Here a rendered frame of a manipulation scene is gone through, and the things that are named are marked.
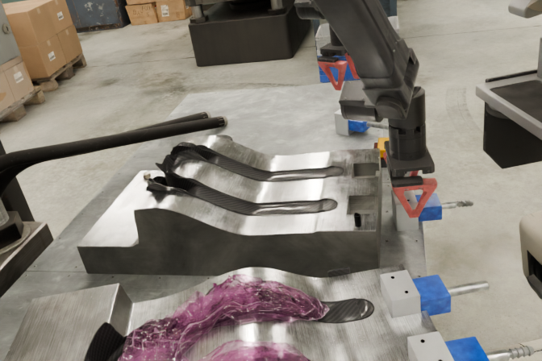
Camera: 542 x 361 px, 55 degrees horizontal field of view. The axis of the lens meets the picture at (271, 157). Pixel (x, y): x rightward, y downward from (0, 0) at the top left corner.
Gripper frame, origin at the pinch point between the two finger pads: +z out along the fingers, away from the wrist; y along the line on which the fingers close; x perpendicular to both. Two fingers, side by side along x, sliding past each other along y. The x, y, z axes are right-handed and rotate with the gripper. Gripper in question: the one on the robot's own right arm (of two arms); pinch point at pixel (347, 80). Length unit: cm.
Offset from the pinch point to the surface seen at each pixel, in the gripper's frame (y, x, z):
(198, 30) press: -209, -304, 60
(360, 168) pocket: 27.0, 19.9, 4.7
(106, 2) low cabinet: -296, -586, 57
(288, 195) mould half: 40.8, 14.5, 4.0
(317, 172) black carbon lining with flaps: 31.9, 14.1, 4.2
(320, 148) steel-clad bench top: 11.1, -1.4, 12.7
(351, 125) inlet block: 2.4, 1.6, 10.0
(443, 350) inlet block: 57, 49, 4
